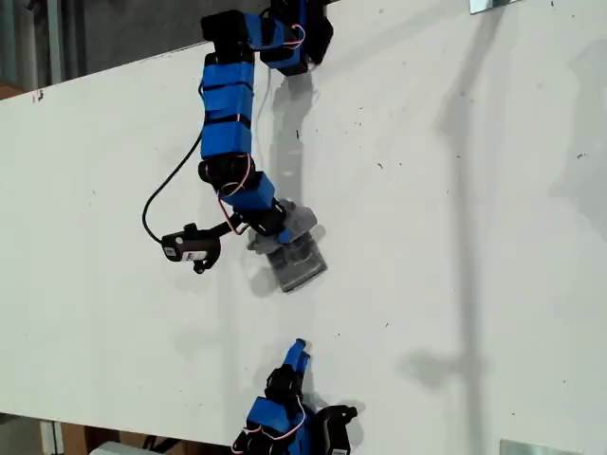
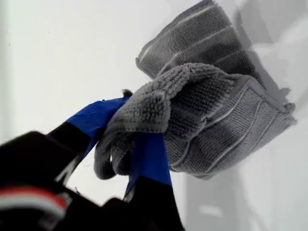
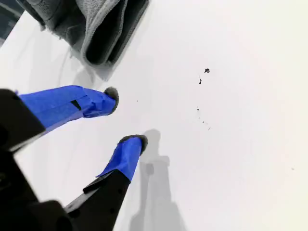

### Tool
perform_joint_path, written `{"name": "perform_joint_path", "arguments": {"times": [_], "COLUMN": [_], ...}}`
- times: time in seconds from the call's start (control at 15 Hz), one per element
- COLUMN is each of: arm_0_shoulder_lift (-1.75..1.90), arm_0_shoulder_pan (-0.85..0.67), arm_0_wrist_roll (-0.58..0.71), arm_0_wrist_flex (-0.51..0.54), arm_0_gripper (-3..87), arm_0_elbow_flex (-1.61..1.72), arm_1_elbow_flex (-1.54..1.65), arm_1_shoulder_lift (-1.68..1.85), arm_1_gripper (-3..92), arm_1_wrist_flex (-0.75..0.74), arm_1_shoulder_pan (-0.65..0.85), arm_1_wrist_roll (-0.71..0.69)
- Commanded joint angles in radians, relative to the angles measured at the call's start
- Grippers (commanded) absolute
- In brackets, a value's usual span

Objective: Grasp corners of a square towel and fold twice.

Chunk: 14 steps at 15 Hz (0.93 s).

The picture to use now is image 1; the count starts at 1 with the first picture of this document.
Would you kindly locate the white box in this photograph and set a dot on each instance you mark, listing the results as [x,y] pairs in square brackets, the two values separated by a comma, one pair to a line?
[111,449]

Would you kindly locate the silver black camera box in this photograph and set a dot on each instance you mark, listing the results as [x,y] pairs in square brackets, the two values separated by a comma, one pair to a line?
[189,246]
[337,436]

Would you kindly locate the grey metal beam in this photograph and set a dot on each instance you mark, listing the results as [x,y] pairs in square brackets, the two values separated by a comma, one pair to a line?
[54,42]

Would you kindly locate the black camera stalk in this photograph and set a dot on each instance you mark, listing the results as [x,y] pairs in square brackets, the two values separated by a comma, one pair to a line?
[336,411]
[225,227]

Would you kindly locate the white table leg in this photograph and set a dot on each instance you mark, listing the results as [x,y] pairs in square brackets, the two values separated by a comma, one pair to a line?
[49,438]

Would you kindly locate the grey striped square towel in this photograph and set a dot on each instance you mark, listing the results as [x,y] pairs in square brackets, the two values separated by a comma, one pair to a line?
[299,265]

